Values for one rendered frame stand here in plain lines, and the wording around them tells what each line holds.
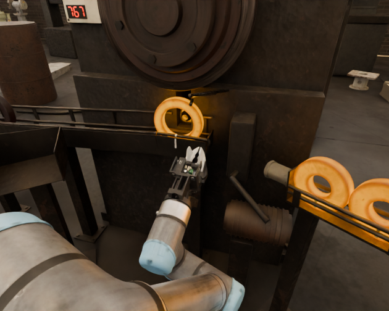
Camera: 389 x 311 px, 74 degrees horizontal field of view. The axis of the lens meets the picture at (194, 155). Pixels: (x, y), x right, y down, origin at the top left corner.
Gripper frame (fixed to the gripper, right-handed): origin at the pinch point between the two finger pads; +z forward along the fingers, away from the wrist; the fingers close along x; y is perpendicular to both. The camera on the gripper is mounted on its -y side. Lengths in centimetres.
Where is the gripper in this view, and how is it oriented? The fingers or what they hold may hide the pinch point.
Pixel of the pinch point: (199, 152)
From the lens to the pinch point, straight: 77.1
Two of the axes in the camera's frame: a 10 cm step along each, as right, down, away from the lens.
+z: 2.8, -7.4, 6.1
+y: -0.7, -6.5, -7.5
